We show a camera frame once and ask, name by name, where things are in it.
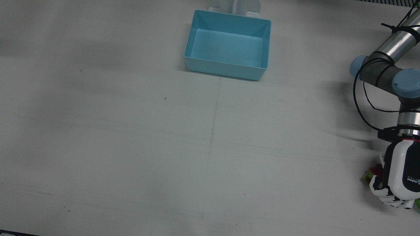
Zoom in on light blue plastic bin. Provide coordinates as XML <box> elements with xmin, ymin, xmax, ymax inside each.
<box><xmin>184</xmin><ymin>10</ymin><xmax>272</xmax><ymax>81</ymax></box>

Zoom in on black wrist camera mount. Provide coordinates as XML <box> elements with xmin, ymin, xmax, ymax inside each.
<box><xmin>377</xmin><ymin>126</ymin><xmax>420</xmax><ymax>142</ymax></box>

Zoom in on dark striped edge strip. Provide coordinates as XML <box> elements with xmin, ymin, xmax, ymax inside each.
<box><xmin>356</xmin><ymin>0</ymin><xmax>420</xmax><ymax>7</ymax></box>

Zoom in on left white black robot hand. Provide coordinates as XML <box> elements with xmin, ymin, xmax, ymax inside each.
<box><xmin>369</xmin><ymin>139</ymin><xmax>420</xmax><ymax>209</ymax></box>

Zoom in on pink green dragon fruit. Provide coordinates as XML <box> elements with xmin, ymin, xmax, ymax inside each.
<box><xmin>362</xmin><ymin>163</ymin><xmax>385</xmax><ymax>185</ymax></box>

